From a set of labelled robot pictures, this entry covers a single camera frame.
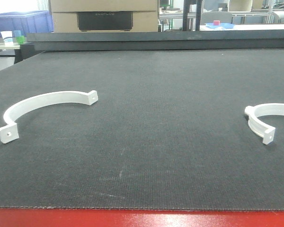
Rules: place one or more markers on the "white PVC clamp with stub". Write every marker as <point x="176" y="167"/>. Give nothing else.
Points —
<point x="265" y="131"/>

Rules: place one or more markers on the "large white PVC clamp half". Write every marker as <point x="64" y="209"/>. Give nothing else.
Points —
<point x="9" y="132"/>

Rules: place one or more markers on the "black textured table mat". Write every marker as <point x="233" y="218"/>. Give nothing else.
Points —
<point x="168" y="131"/>

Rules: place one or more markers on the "black case in box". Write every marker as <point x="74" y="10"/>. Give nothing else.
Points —
<point x="105" y="20"/>

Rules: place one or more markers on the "small red cube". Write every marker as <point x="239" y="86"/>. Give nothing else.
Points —
<point x="216" y="22"/>

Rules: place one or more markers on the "flat blue tray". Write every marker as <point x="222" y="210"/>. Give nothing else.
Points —
<point x="221" y="25"/>

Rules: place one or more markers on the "stacked cardboard box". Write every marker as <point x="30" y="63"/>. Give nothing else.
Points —
<point x="64" y="13"/>

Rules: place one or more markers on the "large blue plastic crate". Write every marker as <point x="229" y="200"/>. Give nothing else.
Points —
<point x="39" y="21"/>

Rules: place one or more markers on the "green plastic cup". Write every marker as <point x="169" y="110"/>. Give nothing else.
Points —
<point x="20" y="39"/>

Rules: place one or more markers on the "white paper cup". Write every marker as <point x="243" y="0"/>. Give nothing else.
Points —
<point x="7" y="37"/>

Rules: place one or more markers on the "dark foam board stack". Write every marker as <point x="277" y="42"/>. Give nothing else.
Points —
<point x="152" y="41"/>

